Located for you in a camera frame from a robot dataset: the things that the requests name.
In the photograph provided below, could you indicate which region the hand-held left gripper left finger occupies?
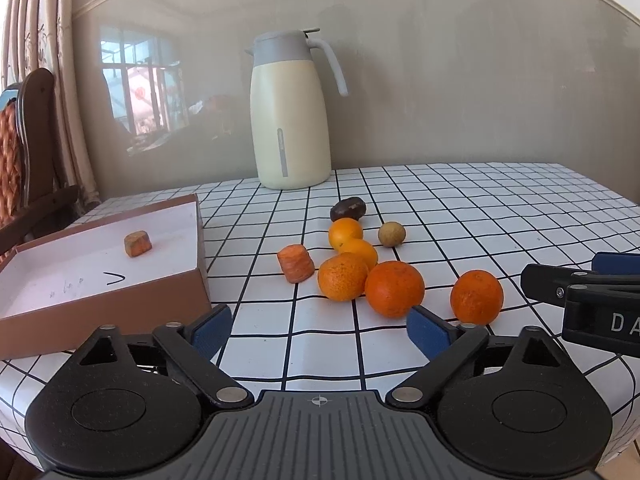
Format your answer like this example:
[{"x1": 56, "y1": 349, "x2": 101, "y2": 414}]
[{"x1": 75, "y1": 304, "x2": 254, "y2": 411}]

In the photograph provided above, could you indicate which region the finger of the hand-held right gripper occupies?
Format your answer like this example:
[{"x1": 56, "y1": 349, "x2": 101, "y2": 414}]
[
  {"x1": 520, "y1": 263, "x2": 601, "y2": 307},
  {"x1": 591, "y1": 252, "x2": 640, "y2": 277}
]

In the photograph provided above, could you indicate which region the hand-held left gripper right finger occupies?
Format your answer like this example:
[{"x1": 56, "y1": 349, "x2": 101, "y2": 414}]
[{"x1": 386, "y1": 305, "x2": 568, "y2": 408}]

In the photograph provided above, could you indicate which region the orange mandarin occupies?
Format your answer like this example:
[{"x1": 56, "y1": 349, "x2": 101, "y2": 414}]
[
  {"x1": 364, "y1": 260, "x2": 426, "y2": 319},
  {"x1": 450, "y1": 270, "x2": 504, "y2": 325},
  {"x1": 337, "y1": 238, "x2": 379, "y2": 271},
  {"x1": 328, "y1": 217, "x2": 364, "y2": 251},
  {"x1": 317, "y1": 252, "x2": 371, "y2": 303}
]

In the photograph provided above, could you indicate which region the round tan fruit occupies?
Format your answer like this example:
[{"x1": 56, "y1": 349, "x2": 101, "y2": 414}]
[{"x1": 377, "y1": 221, "x2": 406, "y2": 248}]

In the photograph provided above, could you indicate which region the carrot piece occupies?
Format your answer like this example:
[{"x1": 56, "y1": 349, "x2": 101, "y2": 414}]
[
  {"x1": 277, "y1": 244, "x2": 316, "y2": 284},
  {"x1": 124, "y1": 230, "x2": 152, "y2": 258}
]

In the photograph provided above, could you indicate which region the brown cardboard box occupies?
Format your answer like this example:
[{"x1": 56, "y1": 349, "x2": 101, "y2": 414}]
[{"x1": 0, "y1": 194, "x2": 212, "y2": 361}]

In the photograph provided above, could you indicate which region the white checkered tablecloth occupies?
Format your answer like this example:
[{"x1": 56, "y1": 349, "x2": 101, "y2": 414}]
[{"x1": 0, "y1": 162, "x2": 640, "y2": 467}]

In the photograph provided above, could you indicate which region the dark brown fruit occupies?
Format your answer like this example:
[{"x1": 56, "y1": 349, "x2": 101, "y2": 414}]
[{"x1": 330, "y1": 197, "x2": 367, "y2": 222}]

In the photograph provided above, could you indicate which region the cream thermos jug grey lid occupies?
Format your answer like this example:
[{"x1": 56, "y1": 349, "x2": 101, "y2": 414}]
[{"x1": 245, "y1": 28, "x2": 349, "y2": 190}]

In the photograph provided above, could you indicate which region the orange woven chair cushion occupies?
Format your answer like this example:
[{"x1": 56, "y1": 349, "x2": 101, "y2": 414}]
[{"x1": 0, "y1": 105, "x2": 25, "y2": 228}]

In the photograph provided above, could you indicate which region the dark wooden chair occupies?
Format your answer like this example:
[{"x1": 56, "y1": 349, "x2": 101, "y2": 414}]
[{"x1": 0, "y1": 67, "x2": 81, "y2": 267}]

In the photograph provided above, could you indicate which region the beige patterned curtain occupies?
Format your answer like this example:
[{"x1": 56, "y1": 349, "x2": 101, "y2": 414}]
[{"x1": 0, "y1": 0, "x2": 101, "y2": 206}]

